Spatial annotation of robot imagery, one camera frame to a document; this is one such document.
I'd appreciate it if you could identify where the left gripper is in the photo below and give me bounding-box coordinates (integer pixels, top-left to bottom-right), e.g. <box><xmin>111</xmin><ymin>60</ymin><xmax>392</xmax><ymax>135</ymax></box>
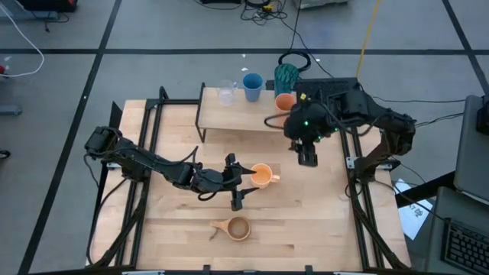
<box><xmin>190</xmin><ymin>153</ymin><xmax>260</xmax><ymax>212</ymax></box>

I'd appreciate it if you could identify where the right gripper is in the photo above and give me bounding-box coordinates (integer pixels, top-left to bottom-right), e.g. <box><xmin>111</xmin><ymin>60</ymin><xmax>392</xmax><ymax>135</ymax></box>
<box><xmin>284</xmin><ymin>102</ymin><xmax>337</xmax><ymax>167</ymax></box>

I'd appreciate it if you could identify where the peach mug with handle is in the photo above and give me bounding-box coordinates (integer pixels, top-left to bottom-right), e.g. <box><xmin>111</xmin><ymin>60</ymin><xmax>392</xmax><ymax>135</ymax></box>
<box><xmin>250</xmin><ymin>163</ymin><xmax>281</xmax><ymax>189</ymax></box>

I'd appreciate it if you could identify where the wooden cup with holed handle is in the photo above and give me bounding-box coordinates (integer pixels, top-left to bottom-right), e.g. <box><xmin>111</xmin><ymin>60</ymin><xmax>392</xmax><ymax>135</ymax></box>
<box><xmin>209</xmin><ymin>215</ymin><xmax>252</xmax><ymax>242</ymax></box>

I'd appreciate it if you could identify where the peach handleless tumbler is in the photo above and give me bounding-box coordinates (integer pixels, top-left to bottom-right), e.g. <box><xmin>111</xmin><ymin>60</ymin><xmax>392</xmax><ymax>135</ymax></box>
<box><xmin>274</xmin><ymin>92</ymin><xmax>297</xmax><ymax>114</ymax></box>

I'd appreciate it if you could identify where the teal faceted plastic tumbler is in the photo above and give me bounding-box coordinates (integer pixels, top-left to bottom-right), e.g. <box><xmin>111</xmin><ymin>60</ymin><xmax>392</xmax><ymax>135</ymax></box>
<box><xmin>274</xmin><ymin>63</ymin><xmax>300</xmax><ymax>97</ymax></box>

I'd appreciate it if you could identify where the grey-blue plastic cup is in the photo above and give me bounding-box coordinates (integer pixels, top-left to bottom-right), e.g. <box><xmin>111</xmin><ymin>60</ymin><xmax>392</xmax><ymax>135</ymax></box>
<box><xmin>241</xmin><ymin>73</ymin><xmax>264</xmax><ymax>103</ymax></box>

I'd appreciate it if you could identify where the clear plastic cup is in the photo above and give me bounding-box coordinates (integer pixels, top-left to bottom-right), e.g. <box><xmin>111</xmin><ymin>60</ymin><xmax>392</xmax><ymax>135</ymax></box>
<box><xmin>216</xmin><ymin>79</ymin><xmax>240</xmax><ymax>107</ymax></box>

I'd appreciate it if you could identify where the wooden shelf with black legs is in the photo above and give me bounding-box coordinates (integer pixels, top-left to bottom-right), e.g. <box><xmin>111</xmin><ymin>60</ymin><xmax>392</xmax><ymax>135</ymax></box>
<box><xmin>194</xmin><ymin>82</ymin><xmax>306</xmax><ymax>144</ymax></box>

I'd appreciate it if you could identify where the white paper sheet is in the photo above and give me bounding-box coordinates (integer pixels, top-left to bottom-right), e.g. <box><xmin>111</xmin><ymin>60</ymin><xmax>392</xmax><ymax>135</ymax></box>
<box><xmin>393</xmin><ymin>178</ymin><xmax>435</xmax><ymax>241</ymax></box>

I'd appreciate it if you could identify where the white box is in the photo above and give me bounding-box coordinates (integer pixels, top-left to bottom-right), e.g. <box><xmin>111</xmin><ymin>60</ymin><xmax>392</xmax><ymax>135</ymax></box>
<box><xmin>293</xmin><ymin>0</ymin><xmax>349</xmax><ymax>9</ymax></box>

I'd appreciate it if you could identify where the grey desk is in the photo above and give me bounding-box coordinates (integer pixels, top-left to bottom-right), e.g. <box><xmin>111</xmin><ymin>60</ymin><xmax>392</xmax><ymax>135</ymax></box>
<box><xmin>426</xmin><ymin>186</ymin><xmax>489</xmax><ymax>275</ymax></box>
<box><xmin>452</xmin><ymin>94</ymin><xmax>489</xmax><ymax>205</ymax></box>

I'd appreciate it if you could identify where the black keyboard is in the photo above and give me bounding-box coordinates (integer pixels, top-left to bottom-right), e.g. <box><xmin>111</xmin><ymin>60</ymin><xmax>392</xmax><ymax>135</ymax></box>
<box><xmin>441</xmin><ymin>218</ymin><xmax>489</xmax><ymax>275</ymax></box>

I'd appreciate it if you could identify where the black equipment case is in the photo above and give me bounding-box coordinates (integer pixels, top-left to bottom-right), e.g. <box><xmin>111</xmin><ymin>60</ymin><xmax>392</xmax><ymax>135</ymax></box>
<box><xmin>17</xmin><ymin>0</ymin><xmax>79</xmax><ymax>13</ymax></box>

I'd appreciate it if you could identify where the black hanging cable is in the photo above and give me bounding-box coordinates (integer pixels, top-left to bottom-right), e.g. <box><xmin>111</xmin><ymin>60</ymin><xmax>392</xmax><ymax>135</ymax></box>
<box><xmin>277</xmin><ymin>0</ymin><xmax>311</xmax><ymax>73</ymax></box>

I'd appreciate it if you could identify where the black aluminium table frame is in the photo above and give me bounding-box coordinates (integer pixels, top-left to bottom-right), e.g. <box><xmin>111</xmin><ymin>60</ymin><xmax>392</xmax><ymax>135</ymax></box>
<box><xmin>86</xmin><ymin>86</ymin><xmax>412</xmax><ymax>275</ymax></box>

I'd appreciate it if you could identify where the yellow hanging cable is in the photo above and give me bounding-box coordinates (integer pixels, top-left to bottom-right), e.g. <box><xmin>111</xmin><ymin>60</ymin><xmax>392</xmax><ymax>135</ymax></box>
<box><xmin>356</xmin><ymin>0</ymin><xmax>383</xmax><ymax>80</ymax></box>

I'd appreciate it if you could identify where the black cable bundle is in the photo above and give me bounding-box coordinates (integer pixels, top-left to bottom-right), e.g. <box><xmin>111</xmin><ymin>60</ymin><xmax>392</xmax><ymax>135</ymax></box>
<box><xmin>240</xmin><ymin>0</ymin><xmax>288</xmax><ymax>26</ymax></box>

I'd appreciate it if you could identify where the white floor cable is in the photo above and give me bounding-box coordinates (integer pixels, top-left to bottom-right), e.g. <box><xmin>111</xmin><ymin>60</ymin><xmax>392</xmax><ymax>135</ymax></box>
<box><xmin>0</xmin><ymin>3</ymin><xmax>45</xmax><ymax>77</ymax></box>

